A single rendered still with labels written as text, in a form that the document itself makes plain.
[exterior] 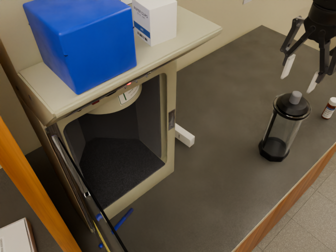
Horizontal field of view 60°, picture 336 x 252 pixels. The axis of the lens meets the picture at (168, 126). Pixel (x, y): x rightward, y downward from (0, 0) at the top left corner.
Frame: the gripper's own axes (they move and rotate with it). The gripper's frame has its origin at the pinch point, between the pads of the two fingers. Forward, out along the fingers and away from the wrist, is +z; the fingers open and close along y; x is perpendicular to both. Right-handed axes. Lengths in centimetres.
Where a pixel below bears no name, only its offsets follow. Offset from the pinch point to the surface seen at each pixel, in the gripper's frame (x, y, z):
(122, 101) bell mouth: 46.2, 17.9, -5.8
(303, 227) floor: -46, -23, 126
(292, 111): 3.1, -2.9, 9.4
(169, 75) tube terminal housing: 34.0, 16.0, -7.8
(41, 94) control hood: 63, 9, -23
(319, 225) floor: -55, -30, 126
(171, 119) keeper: 33.1, 15.8, 7.1
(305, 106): -0.8, -4.6, 8.9
